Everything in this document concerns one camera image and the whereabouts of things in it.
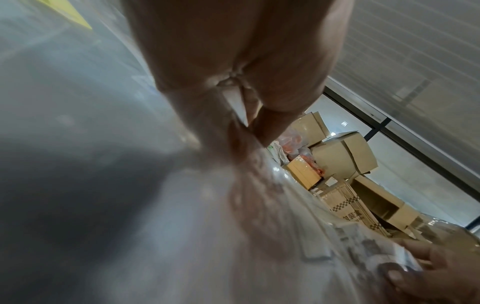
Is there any person's left hand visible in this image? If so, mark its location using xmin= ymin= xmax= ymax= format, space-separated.
xmin=121 ymin=0 xmax=358 ymax=164

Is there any person's right hand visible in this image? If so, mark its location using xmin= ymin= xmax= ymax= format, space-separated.
xmin=386 ymin=238 xmax=480 ymax=304

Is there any stack of bagged red headbands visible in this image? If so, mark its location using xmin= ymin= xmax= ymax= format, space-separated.
xmin=0 ymin=83 xmax=425 ymax=304

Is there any cardboard box with checker pattern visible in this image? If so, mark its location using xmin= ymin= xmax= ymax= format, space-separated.
xmin=318 ymin=181 xmax=393 ymax=238

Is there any plain yellowish cardboard box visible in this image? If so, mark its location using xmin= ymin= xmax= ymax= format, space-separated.
xmin=286 ymin=156 xmax=324 ymax=191

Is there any heap of tilted cardboard boxes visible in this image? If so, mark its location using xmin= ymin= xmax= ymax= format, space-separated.
xmin=286 ymin=111 xmax=423 ymax=238

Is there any grey table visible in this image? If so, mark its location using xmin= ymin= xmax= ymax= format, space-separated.
xmin=0 ymin=0 xmax=181 ymax=155

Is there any black metal frame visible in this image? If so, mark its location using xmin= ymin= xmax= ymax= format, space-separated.
xmin=322 ymin=84 xmax=480 ymax=235

